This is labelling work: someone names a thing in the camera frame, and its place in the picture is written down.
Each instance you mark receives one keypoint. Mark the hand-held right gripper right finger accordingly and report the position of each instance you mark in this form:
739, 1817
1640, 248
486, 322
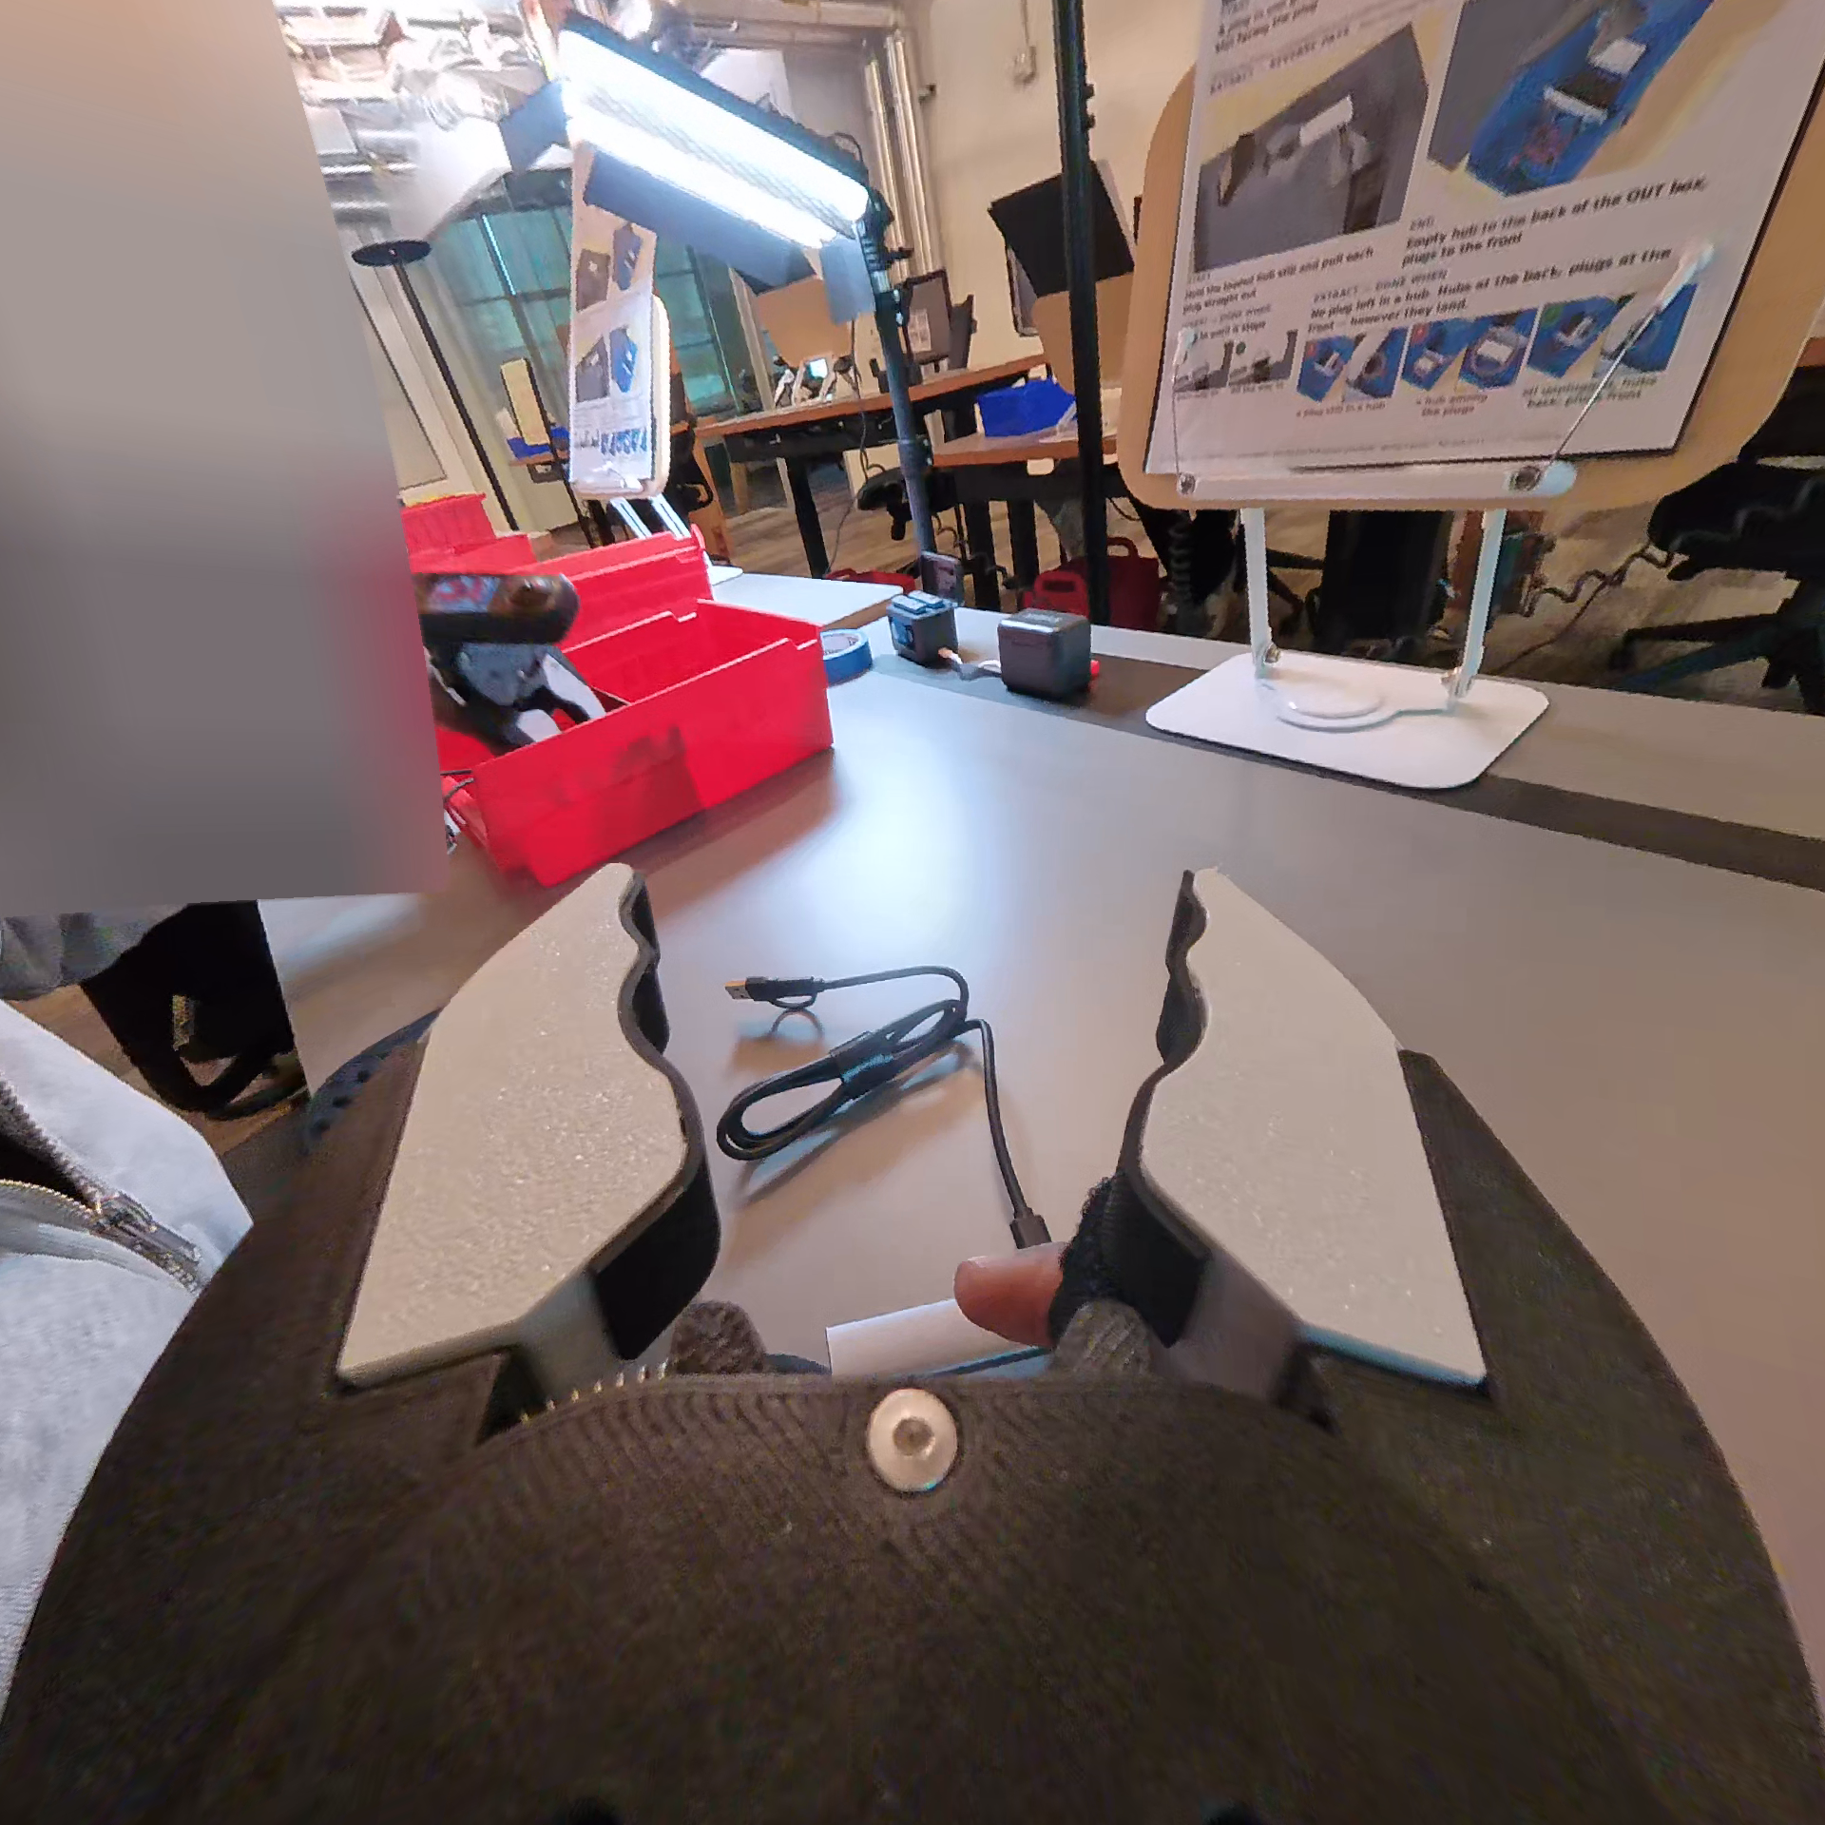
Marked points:
1299, 1140

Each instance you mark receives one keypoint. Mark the grey power adapter cube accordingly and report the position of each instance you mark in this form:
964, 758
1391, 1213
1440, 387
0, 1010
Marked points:
922, 628
1044, 653

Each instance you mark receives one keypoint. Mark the white stand with instruction sheet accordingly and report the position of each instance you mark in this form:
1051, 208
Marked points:
613, 357
1427, 214

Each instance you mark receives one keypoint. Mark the black floor lamp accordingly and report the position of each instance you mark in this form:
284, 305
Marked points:
428, 370
1086, 429

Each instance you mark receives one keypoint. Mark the black office chair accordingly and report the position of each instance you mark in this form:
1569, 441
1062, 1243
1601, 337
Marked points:
1739, 542

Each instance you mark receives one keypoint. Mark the person's grey hoodie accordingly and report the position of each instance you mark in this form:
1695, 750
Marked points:
86, 1282

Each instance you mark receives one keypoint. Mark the blue tape roll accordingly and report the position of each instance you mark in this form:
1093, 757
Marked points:
848, 653

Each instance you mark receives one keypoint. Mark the led light panel with stand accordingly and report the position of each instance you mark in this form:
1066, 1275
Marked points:
714, 156

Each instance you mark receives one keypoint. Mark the red container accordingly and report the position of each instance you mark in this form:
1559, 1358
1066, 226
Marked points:
1126, 584

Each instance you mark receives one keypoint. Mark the blue plastic bin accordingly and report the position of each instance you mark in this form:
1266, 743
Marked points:
1026, 410

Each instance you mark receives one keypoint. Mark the red plastic bin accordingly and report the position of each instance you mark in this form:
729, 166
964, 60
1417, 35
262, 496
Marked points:
457, 528
641, 569
685, 770

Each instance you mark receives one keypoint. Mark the black flat panel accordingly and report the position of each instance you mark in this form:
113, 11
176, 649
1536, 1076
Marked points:
1035, 242

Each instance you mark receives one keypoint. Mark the wooden office desk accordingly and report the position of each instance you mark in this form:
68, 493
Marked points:
827, 414

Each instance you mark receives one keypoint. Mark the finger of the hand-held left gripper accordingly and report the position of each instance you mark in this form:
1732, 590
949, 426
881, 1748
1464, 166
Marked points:
478, 712
550, 685

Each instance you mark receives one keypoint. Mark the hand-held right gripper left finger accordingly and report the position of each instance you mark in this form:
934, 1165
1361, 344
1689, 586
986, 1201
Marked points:
543, 1112

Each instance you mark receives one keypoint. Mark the person's right hand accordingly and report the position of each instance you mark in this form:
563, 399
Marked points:
1006, 1297

